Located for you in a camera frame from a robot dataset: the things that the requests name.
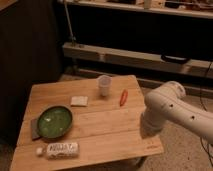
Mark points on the white square sponge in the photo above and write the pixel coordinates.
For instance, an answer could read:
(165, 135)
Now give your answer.
(79, 100)

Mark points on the green round bowl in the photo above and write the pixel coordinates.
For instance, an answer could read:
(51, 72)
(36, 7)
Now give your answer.
(54, 122)

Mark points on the clear plastic water bottle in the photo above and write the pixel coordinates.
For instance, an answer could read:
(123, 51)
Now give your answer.
(58, 150)

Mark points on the clear plastic cup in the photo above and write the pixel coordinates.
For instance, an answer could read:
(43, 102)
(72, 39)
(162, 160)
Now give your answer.
(104, 84)

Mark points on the wooden folding table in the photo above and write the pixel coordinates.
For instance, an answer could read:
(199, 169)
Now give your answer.
(104, 130)

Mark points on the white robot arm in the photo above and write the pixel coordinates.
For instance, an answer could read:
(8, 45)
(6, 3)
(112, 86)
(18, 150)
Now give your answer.
(165, 103)

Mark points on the low white bench shelf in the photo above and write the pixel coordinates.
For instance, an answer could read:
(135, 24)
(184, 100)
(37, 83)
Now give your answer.
(135, 59)

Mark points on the black handle on shelf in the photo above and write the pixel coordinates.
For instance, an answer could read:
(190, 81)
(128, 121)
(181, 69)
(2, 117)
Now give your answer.
(176, 60)

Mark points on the metal pole stand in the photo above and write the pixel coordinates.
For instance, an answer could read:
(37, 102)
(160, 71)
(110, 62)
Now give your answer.
(72, 37)

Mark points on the orange carrot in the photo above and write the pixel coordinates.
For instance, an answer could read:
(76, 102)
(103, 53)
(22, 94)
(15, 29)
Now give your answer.
(123, 97)

